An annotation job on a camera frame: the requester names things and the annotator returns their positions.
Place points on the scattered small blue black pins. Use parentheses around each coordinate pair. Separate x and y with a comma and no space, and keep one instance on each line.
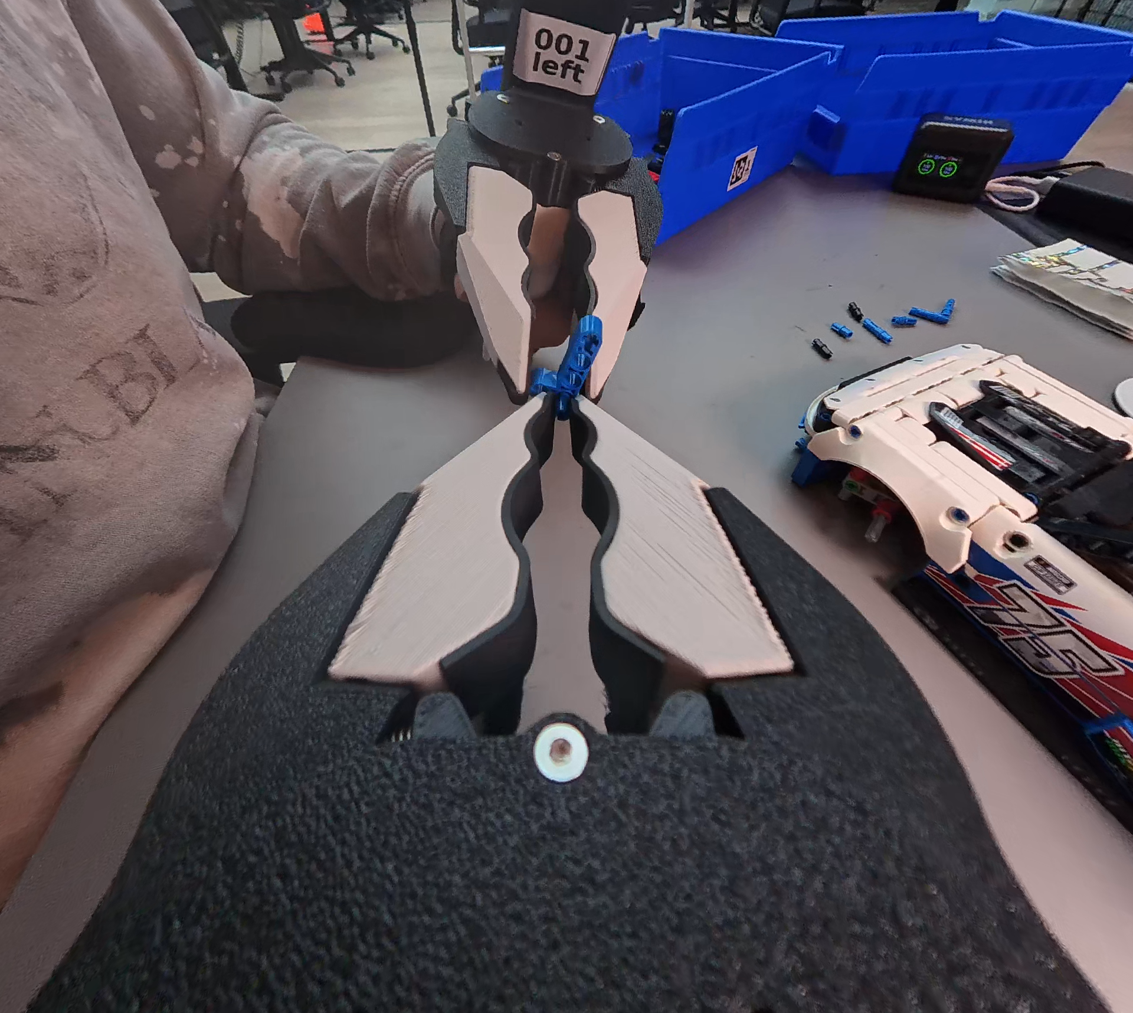
(876,331)

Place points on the person's left forearm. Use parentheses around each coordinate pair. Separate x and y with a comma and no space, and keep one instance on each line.
(336,216)

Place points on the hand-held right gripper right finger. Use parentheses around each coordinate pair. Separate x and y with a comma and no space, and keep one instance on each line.
(690,579)

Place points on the blue plastic bin square label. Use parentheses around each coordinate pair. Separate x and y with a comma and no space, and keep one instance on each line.
(726,101)

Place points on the person's left hand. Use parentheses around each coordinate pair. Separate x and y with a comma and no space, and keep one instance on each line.
(553,322)

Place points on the black device green round displays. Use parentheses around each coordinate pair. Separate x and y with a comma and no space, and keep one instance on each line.
(952,158)

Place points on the blue brick connector piece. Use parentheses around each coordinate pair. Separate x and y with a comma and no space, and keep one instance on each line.
(571,358)

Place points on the black power adapter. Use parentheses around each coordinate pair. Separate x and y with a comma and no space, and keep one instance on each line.
(1089,194)

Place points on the toy brick race car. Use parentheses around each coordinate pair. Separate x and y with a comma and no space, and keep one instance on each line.
(929,446)

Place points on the folded sticker sheets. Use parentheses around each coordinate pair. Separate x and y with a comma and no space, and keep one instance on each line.
(1062,282)

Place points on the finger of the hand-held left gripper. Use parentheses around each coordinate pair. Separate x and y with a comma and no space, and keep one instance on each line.
(496,260)
(620,260)

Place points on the black elbow cushion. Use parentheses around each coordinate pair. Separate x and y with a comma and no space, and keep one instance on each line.
(354,327)

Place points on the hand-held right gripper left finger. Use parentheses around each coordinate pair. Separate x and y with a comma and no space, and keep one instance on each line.
(434,579)

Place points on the person in pink hoodie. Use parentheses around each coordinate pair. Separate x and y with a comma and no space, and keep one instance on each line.
(88,322)

